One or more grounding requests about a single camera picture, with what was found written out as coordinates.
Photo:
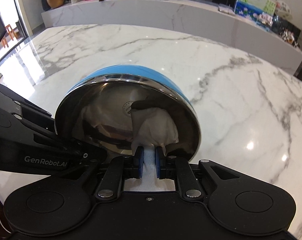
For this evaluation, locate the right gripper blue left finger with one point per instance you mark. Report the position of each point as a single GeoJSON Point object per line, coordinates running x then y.
{"type": "Point", "coordinates": [139, 160]}

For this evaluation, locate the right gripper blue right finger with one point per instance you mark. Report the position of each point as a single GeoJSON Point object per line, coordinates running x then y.
{"type": "Point", "coordinates": [160, 163]}

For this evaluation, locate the white cloth towel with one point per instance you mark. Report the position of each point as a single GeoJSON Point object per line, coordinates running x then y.
{"type": "Point", "coordinates": [153, 134]}

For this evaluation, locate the blue steel bowl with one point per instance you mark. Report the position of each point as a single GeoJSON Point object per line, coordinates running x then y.
{"type": "Point", "coordinates": [110, 106]}

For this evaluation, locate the orange wooden stool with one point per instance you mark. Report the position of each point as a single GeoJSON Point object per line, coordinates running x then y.
{"type": "Point", "coordinates": [11, 33]}

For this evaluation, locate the grey set-top box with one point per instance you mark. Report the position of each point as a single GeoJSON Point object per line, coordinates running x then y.
{"type": "Point", "coordinates": [226, 9]}

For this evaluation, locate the lotus painting board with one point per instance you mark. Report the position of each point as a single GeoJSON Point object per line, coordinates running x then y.
{"type": "Point", "coordinates": [259, 11]}

